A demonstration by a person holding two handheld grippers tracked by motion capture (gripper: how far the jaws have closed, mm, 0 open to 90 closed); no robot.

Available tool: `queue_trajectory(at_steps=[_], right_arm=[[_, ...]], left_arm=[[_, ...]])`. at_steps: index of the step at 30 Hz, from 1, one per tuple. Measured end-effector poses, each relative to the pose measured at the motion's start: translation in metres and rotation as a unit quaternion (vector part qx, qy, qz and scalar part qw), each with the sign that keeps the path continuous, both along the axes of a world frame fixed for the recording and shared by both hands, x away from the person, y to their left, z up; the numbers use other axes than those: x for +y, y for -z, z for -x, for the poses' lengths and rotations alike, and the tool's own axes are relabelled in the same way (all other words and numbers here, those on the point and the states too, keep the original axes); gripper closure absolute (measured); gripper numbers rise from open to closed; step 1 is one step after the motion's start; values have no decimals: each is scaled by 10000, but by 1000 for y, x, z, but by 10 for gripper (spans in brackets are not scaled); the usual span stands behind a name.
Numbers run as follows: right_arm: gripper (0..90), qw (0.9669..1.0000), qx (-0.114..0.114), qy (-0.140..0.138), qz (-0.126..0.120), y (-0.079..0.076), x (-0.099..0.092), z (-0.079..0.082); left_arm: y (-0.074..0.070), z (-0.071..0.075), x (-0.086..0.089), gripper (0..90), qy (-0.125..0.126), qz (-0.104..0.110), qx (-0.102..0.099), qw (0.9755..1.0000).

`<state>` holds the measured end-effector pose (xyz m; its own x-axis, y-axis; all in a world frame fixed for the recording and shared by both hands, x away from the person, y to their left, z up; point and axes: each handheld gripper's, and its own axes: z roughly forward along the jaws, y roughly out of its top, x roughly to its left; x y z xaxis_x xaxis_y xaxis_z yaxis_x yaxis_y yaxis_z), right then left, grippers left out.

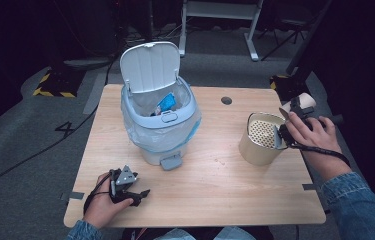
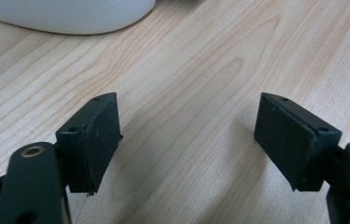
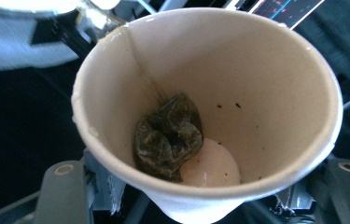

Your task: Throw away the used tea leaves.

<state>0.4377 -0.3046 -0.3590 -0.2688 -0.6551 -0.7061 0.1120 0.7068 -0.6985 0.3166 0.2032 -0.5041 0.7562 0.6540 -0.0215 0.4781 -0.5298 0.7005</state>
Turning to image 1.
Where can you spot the white and blue pedal bin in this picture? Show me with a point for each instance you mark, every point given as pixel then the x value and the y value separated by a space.
pixel 161 146

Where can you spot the grey floor tape strip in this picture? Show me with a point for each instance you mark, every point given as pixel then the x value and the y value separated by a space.
pixel 95 93

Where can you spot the blue snack chip bag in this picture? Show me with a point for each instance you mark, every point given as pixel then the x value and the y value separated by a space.
pixel 167 102

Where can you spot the beige bucket with strainer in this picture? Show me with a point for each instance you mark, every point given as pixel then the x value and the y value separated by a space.
pixel 255 151

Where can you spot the clear plastic bin liner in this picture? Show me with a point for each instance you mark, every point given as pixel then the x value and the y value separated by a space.
pixel 161 138

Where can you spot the white desk frame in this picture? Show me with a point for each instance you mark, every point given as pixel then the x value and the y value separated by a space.
pixel 220 10

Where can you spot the black tripod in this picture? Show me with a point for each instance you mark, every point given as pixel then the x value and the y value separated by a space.
pixel 286 33

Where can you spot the person's left hand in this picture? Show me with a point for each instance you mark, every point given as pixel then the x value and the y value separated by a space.
pixel 100 208

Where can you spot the person's left leg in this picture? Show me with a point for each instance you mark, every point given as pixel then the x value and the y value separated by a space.
pixel 175 235

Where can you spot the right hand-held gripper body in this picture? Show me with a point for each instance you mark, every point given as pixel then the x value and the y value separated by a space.
pixel 283 138

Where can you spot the person's right leg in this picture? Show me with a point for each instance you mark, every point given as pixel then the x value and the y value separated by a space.
pixel 233 233

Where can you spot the person's leg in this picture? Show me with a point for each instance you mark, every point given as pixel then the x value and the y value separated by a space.
pixel 233 233
pixel 175 235

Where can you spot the grey tape piece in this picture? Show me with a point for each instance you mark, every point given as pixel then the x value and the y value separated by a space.
pixel 76 195
pixel 310 187

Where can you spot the grey table grommet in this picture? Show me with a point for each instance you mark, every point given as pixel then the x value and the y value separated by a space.
pixel 226 100

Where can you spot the black slanted stand post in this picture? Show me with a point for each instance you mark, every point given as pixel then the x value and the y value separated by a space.
pixel 308 40

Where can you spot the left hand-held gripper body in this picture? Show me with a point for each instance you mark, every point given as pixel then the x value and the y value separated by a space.
pixel 125 178

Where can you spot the black yellow striped stand base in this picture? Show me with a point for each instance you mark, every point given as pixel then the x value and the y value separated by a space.
pixel 60 83
pixel 285 88

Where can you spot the person's right hand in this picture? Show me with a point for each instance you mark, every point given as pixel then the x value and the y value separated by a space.
pixel 321 140

